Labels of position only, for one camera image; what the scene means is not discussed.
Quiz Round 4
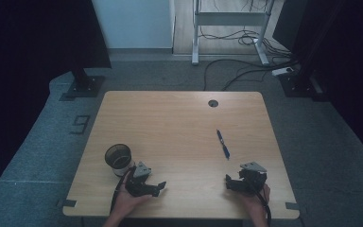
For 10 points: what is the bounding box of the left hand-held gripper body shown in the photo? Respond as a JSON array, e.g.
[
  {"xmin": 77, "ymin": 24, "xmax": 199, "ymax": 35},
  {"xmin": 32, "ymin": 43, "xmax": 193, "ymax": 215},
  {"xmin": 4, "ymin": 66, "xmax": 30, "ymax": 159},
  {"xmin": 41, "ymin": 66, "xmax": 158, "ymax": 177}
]
[{"xmin": 124, "ymin": 161, "xmax": 159, "ymax": 198}]

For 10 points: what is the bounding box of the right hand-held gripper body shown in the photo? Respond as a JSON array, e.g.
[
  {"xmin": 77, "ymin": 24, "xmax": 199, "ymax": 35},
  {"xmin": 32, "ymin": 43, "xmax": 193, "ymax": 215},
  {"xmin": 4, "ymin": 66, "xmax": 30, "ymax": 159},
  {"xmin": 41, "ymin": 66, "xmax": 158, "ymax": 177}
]
[{"xmin": 233, "ymin": 161, "xmax": 268, "ymax": 196}]

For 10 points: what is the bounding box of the black mesh pen holder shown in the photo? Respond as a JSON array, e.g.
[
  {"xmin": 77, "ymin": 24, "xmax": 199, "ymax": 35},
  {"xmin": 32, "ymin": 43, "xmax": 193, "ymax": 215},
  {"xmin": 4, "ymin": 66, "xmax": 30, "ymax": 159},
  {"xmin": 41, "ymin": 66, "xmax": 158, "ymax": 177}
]
[{"xmin": 104, "ymin": 143, "xmax": 137, "ymax": 178}]

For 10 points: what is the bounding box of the blue pen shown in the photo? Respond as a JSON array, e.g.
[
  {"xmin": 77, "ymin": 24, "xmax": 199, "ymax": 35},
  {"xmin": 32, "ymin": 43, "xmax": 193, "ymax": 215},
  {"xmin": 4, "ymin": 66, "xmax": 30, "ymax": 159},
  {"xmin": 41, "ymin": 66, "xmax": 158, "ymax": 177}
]
[{"xmin": 216, "ymin": 129, "xmax": 232, "ymax": 161}]

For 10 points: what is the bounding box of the person's left hand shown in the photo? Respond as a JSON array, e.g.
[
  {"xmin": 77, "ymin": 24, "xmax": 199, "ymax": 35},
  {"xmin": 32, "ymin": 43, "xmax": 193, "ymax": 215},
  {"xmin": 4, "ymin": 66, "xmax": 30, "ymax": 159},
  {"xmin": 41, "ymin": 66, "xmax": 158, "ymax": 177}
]
[{"xmin": 113, "ymin": 171, "xmax": 152, "ymax": 219}]

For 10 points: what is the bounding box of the person's right hand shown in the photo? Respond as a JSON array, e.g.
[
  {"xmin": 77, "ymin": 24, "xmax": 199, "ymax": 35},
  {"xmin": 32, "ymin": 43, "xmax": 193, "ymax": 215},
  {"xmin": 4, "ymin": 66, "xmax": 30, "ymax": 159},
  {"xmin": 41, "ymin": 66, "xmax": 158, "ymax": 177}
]
[{"xmin": 240, "ymin": 183, "xmax": 271, "ymax": 221}]

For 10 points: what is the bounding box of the black tape piece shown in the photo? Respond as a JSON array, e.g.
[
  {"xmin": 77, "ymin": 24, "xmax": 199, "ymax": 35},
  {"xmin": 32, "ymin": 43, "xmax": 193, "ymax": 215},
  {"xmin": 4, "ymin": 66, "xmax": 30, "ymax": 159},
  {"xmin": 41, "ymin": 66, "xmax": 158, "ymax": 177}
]
[{"xmin": 56, "ymin": 199, "xmax": 78, "ymax": 209}]

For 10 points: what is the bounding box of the black stand base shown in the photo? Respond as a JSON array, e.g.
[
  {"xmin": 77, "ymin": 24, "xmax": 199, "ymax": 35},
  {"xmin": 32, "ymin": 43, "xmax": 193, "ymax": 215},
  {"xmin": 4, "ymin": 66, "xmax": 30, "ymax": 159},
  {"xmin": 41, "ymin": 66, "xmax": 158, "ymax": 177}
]
[
  {"xmin": 278, "ymin": 62, "xmax": 329, "ymax": 102},
  {"xmin": 63, "ymin": 67, "xmax": 106, "ymax": 99}
]

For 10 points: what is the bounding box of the white power strip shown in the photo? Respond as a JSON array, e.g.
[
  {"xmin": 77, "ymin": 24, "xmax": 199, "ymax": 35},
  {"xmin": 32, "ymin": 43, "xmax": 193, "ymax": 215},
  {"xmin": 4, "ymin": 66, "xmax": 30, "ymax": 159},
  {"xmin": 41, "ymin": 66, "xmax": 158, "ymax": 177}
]
[{"xmin": 270, "ymin": 66, "xmax": 295, "ymax": 78}]

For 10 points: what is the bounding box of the black curtain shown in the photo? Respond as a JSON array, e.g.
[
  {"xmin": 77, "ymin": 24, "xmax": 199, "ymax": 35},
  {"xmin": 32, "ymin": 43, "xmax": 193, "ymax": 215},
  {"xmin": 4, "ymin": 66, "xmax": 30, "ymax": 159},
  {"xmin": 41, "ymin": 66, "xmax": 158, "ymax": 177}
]
[
  {"xmin": 0, "ymin": 0, "xmax": 112, "ymax": 210},
  {"xmin": 272, "ymin": 0, "xmax": 363, "ymax": 169}
]

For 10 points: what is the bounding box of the left hand-held gripper cable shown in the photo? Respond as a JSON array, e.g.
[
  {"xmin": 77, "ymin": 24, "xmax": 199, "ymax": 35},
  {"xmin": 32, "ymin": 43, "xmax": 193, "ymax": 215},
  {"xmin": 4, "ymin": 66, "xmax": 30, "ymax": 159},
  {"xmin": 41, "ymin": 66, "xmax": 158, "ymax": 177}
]
[{"xmin": 110, "ymin": 167, "xmax": 134, "ymax": 213}]

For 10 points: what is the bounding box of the hand-held gripper cable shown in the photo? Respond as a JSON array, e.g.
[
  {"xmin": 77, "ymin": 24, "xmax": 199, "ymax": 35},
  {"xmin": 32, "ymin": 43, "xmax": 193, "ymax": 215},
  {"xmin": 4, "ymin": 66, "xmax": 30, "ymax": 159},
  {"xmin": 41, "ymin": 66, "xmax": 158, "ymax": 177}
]
[
  {"xmin": 254, "ymin": 184, "xmax": 272, "ymax": 227},
  {"xmin": 110, "ymin": 167, "xmax": 134, "ymax": 213}
]

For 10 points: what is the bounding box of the right hand-held gripper cable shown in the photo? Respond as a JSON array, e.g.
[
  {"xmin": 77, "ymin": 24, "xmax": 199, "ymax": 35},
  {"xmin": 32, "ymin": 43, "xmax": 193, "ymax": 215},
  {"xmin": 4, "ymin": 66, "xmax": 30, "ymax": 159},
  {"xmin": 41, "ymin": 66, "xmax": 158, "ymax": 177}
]
[{"xmin": 254, "ymin": 184, "xmax": 272, "ymax": 227}]

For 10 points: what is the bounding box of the black floor cable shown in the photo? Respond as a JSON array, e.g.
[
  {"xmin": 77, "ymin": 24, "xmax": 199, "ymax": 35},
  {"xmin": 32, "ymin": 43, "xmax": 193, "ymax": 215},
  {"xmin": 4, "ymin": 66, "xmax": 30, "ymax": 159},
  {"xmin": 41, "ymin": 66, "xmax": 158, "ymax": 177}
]
[{"xmin": 202, "ymin": 58, "xmax": 299, "ymax": 92}]

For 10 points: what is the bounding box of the tangle of black cables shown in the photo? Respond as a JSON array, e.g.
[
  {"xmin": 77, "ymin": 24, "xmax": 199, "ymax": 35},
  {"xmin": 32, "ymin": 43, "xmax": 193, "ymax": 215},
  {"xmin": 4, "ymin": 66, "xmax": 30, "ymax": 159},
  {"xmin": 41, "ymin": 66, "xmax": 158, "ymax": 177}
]
[{"xmin": 199, "ymin": 26, "xmax": 293, "ymax": 59}]

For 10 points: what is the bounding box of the white metal desk frame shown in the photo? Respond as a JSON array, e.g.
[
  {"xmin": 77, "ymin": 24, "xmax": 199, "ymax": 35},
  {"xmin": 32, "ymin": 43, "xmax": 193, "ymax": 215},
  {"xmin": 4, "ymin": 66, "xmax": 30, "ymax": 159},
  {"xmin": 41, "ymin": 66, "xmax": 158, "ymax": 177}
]
[{"xmin": 191, "ymin": 0, "xmax": 276, "ymax": 67}]

